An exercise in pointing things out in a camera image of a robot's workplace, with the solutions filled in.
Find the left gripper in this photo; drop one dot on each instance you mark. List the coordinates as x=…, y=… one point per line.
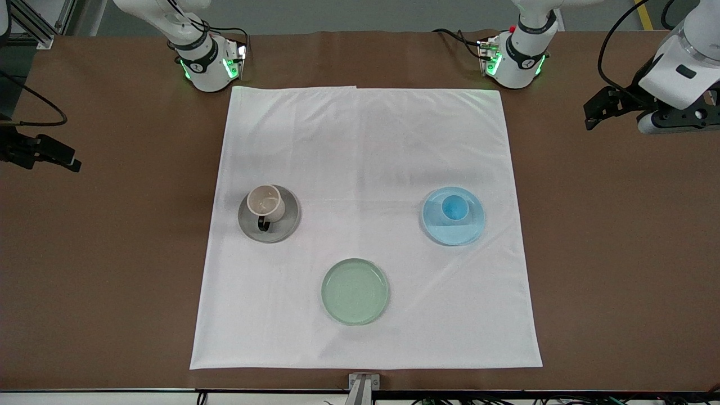
x=625, y=102

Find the blue cup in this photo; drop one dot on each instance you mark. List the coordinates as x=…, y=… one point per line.
x=454, y=209

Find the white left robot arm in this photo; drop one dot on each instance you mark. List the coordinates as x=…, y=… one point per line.
x=514, y=67

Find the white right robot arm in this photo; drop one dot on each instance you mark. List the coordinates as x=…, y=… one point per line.
x=205, y=73

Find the blue plate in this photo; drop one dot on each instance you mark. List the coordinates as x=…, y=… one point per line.
x=453, y=233

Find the gray plate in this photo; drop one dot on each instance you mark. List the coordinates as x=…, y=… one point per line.
x=287, y=225

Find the green plate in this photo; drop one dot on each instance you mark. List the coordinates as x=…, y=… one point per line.
x=355, y=291

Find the white table cloth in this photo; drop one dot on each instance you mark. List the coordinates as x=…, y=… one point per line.
x=365, y=140

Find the aluminium frame profile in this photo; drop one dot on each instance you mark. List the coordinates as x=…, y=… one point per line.
x=34, y=28

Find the table edge rail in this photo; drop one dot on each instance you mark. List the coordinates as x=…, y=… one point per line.
x=112, y=396

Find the metal bracket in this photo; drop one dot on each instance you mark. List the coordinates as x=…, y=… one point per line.
x=363, y=385

